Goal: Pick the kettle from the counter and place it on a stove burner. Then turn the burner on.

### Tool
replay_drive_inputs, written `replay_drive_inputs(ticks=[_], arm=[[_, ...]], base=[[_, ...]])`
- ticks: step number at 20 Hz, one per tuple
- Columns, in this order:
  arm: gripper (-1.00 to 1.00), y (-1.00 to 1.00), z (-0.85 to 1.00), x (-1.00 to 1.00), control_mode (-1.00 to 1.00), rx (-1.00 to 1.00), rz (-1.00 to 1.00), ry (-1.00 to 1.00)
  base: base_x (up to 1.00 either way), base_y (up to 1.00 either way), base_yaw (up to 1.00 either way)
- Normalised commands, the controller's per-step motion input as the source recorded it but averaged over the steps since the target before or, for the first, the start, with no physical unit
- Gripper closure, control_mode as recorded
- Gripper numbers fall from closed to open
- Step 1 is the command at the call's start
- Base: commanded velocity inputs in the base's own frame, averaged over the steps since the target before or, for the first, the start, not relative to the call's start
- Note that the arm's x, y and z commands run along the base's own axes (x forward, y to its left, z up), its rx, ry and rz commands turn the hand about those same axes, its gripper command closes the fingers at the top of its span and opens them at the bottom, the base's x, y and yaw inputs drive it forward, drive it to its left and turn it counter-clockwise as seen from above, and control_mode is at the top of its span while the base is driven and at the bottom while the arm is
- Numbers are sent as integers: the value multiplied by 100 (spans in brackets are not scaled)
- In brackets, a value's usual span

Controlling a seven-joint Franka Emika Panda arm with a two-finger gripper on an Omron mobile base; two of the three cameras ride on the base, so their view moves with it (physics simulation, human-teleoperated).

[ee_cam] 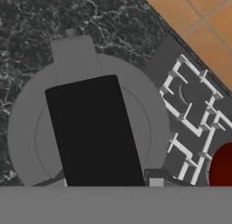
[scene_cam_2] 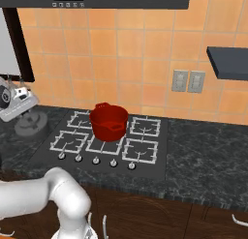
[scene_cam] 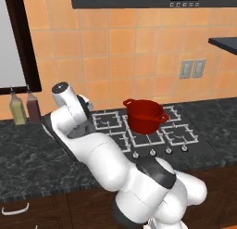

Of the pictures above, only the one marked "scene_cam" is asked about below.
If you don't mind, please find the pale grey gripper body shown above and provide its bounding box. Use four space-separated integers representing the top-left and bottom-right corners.
67 121 97 140

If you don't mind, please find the dark red sauce bottle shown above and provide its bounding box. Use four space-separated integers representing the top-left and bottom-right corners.
25 89 43 124

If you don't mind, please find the red cooking pot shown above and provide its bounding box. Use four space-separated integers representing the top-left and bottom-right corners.
122 97 170 135

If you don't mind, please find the yellow oil bottle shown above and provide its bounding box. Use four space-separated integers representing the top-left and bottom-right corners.
8 90 28 126

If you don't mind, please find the dark wood cupboard door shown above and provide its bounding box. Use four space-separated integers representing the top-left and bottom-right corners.
66 186 122 229
181 166 237 229

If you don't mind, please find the dark wood drawer front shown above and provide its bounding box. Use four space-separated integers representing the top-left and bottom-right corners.
0 194 69 229

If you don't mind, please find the black gas hob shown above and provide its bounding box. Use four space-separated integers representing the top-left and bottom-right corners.
88 103 218 166

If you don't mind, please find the dark framed window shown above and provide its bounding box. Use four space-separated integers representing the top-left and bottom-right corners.
0 0 43 96

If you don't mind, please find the white drawer handle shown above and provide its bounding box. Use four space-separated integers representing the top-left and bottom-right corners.
1 202 31 216

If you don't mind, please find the grey wall socket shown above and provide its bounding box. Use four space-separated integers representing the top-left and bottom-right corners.
191 58 207 80
179 59 194 81

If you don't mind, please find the dark wall shelf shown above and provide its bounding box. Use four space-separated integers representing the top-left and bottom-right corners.
207 36 237 57

